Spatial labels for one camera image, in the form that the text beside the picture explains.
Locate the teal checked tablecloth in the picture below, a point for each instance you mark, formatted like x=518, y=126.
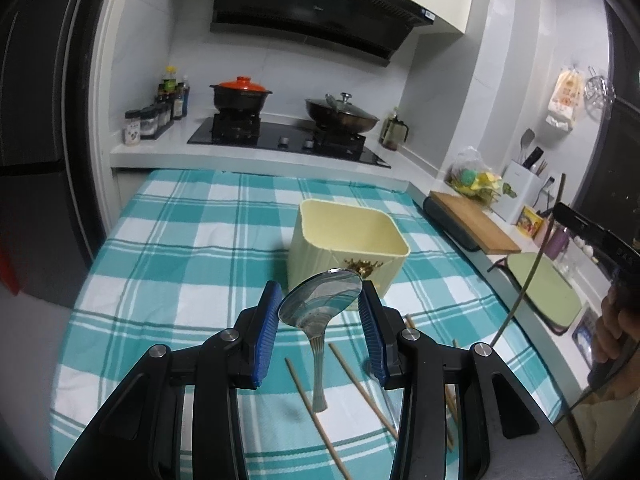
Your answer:
x=165, y=260

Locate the person's right hand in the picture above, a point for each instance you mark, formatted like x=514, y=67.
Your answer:
x=612, y=330

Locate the metal spoon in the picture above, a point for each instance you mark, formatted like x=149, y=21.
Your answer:
x=320, y=295

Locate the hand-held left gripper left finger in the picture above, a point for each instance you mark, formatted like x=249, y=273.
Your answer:
x=267, y=320

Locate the black clay pot orange lid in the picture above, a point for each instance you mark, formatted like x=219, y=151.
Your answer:
x=240, y=95

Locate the black gas cooktop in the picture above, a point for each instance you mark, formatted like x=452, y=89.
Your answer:
x=280, y=132

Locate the hanging printed bag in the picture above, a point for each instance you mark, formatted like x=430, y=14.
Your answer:
x=565, y=100

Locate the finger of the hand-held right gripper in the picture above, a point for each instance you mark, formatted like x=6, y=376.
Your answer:
x=575, y=217

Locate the dark refrigerator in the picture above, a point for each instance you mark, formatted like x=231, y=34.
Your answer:
x=35, y=110

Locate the wooden cutting board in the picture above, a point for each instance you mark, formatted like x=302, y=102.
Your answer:
x=480, y=222

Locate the white label spice jar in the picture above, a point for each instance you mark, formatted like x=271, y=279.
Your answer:
x=132, y=130

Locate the wok with glass lid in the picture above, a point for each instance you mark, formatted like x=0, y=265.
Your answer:
x=342, y=112

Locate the wooden chopstick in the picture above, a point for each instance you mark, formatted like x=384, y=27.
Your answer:
x=361, y=387
x=522, y=295
x=410, y=321
x=300, y=385
x=451, y=410

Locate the yellow cap oil bottle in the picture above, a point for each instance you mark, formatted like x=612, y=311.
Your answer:
x=170, y=82

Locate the cream utensil holder box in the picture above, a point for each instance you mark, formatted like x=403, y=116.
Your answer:
x=345, y=230

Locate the dark spice jar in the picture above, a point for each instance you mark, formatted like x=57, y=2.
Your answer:
x=148, y=122

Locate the plastic bag of sponges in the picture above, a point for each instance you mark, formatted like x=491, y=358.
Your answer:
x=470, y=175

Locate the black range hood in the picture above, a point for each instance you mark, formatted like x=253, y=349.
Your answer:
x=300, y=5

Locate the person's right forearm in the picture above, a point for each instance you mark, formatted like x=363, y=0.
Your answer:
x=610, y=435

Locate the dark sauce bottle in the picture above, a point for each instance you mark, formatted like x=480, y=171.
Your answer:
x=183, y=94

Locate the green mat black rim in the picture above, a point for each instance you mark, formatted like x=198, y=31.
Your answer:
x=545, y=290

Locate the grey spatula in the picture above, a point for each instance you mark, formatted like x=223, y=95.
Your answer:
x=527, y=140

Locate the white cutlery holder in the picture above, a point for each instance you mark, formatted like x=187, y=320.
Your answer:
x=520, y=192

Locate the glass pitcher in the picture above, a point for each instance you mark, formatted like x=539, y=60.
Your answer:
x=392, y=132

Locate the black kitchen utensils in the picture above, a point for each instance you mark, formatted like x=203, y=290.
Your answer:
x=535, y=157

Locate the yellow printed box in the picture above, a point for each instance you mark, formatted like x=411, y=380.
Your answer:
x=530, y=221

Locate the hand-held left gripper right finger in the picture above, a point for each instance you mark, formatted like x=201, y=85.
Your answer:
x=371, y=332

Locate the hanging metal strainer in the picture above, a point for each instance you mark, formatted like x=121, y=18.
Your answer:
x=600, y=90

